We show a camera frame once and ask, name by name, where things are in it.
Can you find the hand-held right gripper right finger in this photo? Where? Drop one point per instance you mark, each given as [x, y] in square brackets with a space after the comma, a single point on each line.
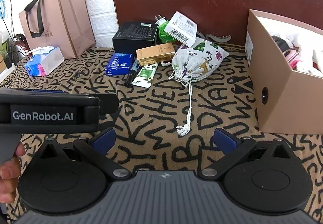
[225, 139]

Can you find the gold rectangular box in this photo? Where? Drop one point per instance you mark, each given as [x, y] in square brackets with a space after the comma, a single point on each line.
[155, 54]

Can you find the letter-print tan blanket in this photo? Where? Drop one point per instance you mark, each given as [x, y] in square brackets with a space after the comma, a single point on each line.
[156, 113]

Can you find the person's left hand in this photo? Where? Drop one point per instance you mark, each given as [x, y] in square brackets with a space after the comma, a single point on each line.
[8, 178]

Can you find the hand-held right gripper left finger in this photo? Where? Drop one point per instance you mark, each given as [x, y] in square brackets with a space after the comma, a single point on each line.
[104, 138]

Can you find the pink cloth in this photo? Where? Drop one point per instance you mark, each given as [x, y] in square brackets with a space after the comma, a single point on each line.
[295, 60]

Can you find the blue floral tissue pack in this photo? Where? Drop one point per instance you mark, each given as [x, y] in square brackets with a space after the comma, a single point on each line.
[43, 62]

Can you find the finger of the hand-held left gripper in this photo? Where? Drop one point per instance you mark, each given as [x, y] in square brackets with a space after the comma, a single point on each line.
[108, 104]

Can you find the green and white tube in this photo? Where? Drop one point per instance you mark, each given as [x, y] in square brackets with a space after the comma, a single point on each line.
[145, 75]

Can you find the blue medicine box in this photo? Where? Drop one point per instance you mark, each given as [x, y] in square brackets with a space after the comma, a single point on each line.
[118, 64]

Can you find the white box with barcode label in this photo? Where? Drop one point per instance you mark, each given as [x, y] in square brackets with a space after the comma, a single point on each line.
[181, 28]

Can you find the brown cardboard box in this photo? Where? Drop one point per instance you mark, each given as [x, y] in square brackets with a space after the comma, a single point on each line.
[272, 72]

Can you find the black rectangular box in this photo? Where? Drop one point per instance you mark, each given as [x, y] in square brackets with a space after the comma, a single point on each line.
[133, 36]

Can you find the grey marker pen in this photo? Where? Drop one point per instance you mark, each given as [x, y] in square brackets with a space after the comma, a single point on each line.
[131, 74]

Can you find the white power strip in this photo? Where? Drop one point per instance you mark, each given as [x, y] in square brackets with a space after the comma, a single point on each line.
[7, 72]

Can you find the white cloth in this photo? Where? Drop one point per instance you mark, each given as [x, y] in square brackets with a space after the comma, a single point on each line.
[300, 38]

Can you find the grey curved object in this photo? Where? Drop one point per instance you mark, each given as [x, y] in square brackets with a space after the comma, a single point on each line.
[217, 37]

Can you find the pink paper shopping bag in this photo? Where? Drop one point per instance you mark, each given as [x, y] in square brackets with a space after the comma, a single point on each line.
[63, 22]

